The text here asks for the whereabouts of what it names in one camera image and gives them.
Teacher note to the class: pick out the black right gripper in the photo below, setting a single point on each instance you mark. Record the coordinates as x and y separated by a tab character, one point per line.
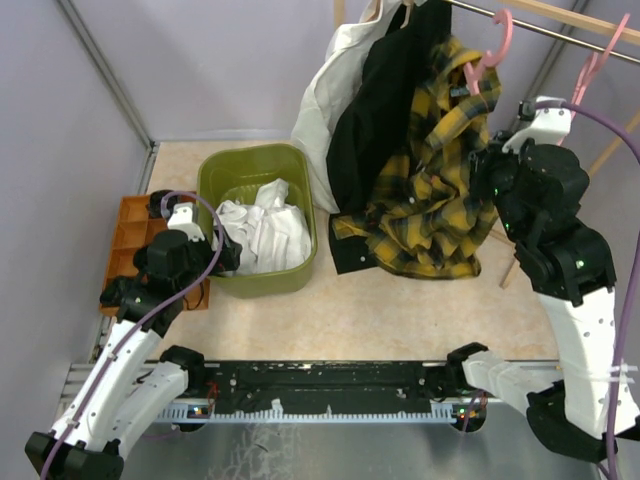
482	160

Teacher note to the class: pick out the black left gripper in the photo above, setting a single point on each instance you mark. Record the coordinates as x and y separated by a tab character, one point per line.
229	256

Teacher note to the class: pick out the white collared shirt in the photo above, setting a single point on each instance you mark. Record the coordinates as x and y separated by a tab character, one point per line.
273	234

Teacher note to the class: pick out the yellow plaid shirt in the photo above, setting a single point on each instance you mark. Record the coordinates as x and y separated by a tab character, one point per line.
422	221

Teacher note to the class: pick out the pink hanger with plaid shirt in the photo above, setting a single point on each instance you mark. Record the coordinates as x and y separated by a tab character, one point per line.
474	72

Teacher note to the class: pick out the pink plastic hanger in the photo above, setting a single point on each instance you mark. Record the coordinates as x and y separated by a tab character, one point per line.
595	62

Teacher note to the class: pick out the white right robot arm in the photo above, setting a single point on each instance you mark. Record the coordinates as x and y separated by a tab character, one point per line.
537	189

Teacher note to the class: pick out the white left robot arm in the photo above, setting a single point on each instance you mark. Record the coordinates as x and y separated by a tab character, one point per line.
117	403

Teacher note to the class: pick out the green plastic basket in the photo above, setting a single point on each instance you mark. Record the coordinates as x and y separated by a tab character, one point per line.
237	175

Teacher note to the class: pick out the orange compartment tray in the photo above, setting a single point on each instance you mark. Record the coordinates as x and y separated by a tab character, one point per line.
136	228

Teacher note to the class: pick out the black hanging garment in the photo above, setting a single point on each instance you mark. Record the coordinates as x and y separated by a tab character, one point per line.
375	123

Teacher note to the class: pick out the cream white hanging garment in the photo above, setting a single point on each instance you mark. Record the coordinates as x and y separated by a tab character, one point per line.
332	89

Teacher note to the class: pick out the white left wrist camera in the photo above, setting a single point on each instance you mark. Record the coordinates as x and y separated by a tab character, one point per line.
184	218

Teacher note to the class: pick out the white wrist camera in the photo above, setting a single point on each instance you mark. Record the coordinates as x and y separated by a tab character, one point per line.
547	123
184	218

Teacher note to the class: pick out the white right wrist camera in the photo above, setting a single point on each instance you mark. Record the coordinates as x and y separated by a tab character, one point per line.
547	123

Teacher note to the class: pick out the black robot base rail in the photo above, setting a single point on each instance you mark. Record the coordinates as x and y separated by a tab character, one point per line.
310	388

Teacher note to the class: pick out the wooden rack frame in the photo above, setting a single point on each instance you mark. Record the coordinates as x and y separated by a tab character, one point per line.
573	19

